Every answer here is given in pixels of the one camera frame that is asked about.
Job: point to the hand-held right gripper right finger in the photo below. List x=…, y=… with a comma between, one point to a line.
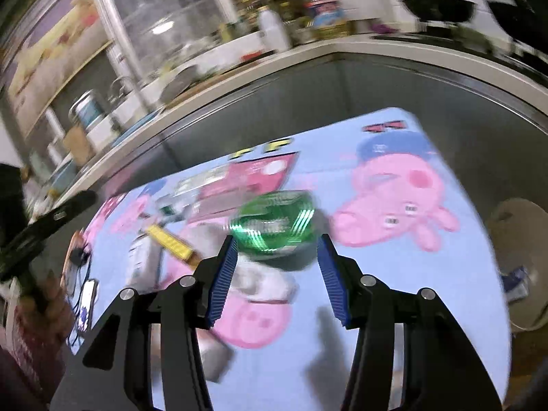
x=334, y=282

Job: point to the blue white packet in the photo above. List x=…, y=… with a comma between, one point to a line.
x=516, y=284

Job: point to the grey pan lid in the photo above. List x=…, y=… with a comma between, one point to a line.
x=179, y=82

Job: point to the shiny green snack packet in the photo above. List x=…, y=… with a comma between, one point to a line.
x=274, y=222

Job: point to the yellow bar wrapper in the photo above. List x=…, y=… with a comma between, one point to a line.
x=169, y=241

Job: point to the pink snack packet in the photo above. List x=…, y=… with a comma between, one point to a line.
x=252, y=180

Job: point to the small white grey packet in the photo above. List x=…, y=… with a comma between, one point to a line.
x=143, y=259

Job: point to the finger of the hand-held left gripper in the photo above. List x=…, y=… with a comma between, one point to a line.
x=47, y=227

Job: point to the printed cartoon pig blanket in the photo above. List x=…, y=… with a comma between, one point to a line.
x=449, y=308

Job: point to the person's left forearm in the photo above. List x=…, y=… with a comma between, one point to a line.
x=23, y=364

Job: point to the white green packet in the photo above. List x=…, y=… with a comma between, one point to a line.
x=201, y=181

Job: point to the grey box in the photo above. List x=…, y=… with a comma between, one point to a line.
x=215, y=359

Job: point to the white trash bin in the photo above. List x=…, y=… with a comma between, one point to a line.
x=520, y=231

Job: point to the smartphone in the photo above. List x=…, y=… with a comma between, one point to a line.
x=87, y=302

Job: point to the blue label canister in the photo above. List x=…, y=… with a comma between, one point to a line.
x=87, y=109

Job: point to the crumpled white wrapper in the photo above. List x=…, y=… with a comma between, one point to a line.
x=265, y=284

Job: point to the person's left hand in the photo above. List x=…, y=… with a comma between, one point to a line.
x=51, y=308

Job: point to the black wok with wooden spatula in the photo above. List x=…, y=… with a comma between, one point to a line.
x=507, y=8

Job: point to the blue food box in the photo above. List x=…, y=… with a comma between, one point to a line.
x=326, y=13

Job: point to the glass dish cabinet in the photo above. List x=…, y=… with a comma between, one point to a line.
x=171, y=8

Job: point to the sink faucet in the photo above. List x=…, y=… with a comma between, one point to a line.
x=120, y=85

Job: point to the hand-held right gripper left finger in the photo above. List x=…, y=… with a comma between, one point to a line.
x=222, y=282

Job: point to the orange packet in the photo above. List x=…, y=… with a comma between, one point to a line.
x=69, y=274

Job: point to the white plastic bottle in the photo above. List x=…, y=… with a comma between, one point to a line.
x=274, y=30

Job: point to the gas stove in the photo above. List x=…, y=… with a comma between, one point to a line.
x=454, y=34

